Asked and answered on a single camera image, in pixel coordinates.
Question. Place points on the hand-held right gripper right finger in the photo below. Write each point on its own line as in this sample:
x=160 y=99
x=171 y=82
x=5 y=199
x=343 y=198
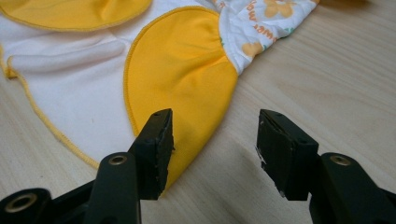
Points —
x=289 y=155

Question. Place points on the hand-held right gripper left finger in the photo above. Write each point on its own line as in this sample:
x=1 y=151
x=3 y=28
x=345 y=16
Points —
x=149 y=161

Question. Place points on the white and yellow baby garment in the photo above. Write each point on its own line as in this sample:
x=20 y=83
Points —
x=180 y=71

